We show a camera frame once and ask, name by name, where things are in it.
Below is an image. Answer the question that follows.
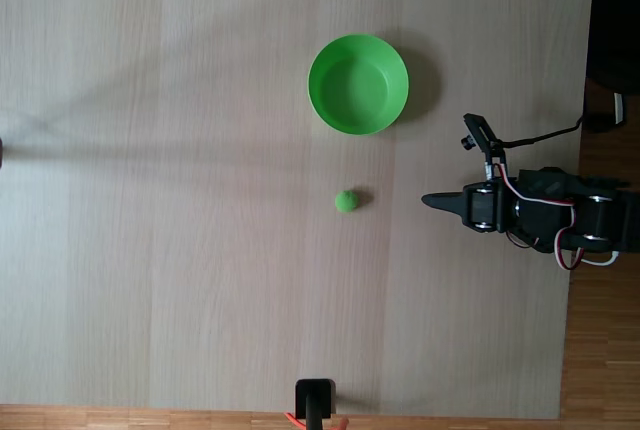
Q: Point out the green pompom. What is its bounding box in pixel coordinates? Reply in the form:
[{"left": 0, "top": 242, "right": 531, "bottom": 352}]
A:
[{"left": 334, "top": 189, "right": 360, "bottom": 213}]

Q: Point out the green plastic bowl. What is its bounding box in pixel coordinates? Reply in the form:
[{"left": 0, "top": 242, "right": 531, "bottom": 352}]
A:
[{"left": 307, "top": 33, "right": 410, "bottom": 136}]

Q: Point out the black stand clamp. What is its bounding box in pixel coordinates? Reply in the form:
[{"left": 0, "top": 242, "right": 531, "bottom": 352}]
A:
[{"left": 294, "top": 378, "right": 337, "bottom": 430}]

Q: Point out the orange spring clamp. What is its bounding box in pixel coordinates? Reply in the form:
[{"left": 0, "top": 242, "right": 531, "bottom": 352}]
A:
[{"left": 283, "top": 410, "right": 350, "bottom": 430}]

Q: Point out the red white servo cable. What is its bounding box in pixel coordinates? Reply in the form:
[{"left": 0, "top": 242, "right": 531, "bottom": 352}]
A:
[
  {"left": 579, "top": 249, "right": 620, "bottom": 268},
  {"left": 492, "top": 162, "right": 586, "bottom": 272}
]

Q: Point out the black gripper camera mount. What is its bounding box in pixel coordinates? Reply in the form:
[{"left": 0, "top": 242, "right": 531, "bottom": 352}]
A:
[{"left": 459, "top": 113, "right": 507, "bottom": 184}]

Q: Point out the black camera cable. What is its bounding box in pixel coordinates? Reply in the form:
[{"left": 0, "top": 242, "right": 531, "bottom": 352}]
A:
[{"left": 492, "top": 112, "right": 586, "bottom": 150}]

